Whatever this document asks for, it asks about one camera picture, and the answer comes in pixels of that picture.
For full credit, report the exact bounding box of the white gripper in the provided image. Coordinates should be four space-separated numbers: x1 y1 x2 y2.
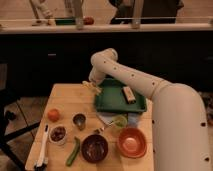
89 70 104 85

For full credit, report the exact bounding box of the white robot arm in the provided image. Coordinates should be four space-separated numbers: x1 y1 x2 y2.
89 48 211 171

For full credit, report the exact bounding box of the green plastic tray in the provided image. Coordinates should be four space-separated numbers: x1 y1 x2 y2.
94 78 147 114

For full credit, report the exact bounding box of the brown bread roll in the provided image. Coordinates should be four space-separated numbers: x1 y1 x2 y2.
123 86 136 104

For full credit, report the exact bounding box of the small metal cup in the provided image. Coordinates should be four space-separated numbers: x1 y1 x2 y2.
73 113 86 131

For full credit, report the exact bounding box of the red object on shelf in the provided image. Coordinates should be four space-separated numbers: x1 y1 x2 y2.
83 17 94 25

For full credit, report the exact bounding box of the green cup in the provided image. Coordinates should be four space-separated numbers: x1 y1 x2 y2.
113 115 128 128

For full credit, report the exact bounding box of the blue grey cloth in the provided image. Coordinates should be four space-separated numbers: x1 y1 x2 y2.
97 112 140 127

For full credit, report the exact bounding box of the metal spoon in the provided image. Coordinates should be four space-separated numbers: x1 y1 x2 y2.
93 123 113 134

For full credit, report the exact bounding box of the orange fruit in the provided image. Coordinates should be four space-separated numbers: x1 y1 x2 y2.
47 109 60 122

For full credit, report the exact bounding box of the green box on shelf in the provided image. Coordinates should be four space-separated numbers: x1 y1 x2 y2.
55 18 75 26

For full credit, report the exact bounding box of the dark brown bowl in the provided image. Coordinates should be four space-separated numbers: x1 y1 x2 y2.
81 134 108 163

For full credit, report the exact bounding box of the orange bowl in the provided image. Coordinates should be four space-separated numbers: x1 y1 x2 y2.
116 127 147 158

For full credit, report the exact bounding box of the green cucumber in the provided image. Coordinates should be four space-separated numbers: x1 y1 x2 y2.
65 137 80 167

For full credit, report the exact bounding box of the person in dark clothes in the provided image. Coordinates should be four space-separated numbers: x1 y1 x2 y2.
109 0 184 24

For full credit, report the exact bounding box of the black office chair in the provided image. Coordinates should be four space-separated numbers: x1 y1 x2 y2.
0 63 41 171

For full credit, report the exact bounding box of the white handled brush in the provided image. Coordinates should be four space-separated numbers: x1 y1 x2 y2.
34 125 49 171

